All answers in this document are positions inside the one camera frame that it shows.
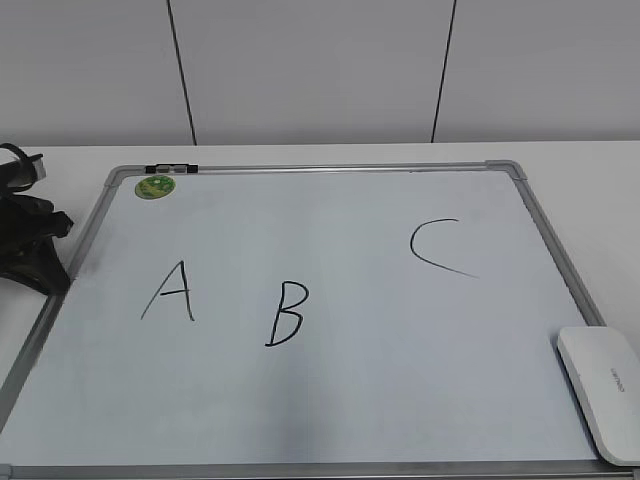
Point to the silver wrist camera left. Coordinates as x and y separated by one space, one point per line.
22 172

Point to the white board with grey frame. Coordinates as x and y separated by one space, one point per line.
308 322

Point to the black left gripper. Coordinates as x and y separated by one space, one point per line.
28 254

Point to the white rectangular board eraser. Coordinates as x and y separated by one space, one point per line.
603 370

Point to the round green magnet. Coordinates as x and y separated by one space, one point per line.
154 187

